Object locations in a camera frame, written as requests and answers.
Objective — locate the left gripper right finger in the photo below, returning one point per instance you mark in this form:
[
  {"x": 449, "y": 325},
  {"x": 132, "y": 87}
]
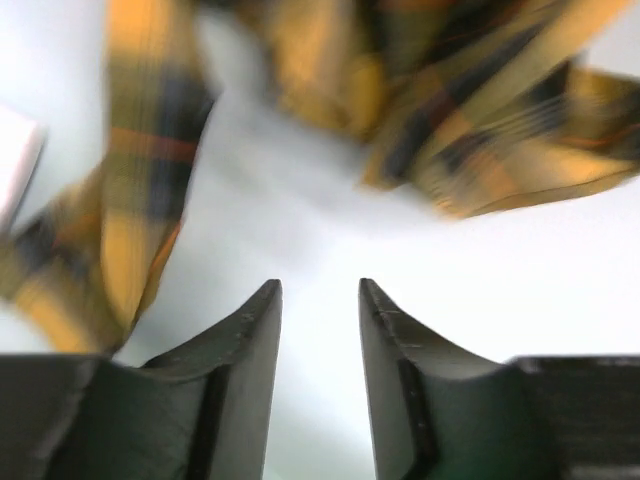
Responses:
[{"x": 439, "y": 411}]

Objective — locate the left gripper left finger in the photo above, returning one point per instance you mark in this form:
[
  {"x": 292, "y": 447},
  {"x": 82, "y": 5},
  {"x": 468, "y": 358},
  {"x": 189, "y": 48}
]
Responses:
[{"x": 198, "y": 411}]

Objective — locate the yellow plaid long sleeve shirt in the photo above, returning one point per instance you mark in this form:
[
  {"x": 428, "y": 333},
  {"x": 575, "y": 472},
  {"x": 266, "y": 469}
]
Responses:
[{"x": 480, "y": 105}]

